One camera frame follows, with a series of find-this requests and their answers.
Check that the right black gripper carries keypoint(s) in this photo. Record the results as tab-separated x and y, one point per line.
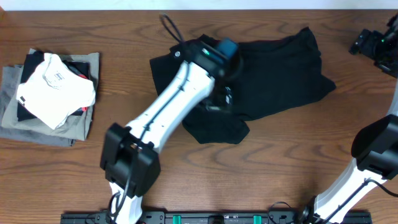
369	50

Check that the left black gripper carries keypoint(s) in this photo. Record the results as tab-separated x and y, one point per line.
229	96

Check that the black t-shirt with logo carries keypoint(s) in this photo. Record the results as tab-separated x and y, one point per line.
277	75

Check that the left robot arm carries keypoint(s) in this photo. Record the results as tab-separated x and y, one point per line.
130	157

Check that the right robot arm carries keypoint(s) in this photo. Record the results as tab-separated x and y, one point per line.
374	149

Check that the beige folded garment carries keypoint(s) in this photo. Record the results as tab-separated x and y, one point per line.
75	127

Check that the white folded t-shirt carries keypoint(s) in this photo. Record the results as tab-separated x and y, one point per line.
53	92

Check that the black folded garment red accents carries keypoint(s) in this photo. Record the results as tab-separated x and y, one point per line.
81	69

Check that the grey folded garment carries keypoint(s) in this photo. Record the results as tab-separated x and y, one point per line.
10	77

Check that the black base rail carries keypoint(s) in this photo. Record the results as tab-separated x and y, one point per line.
283	217

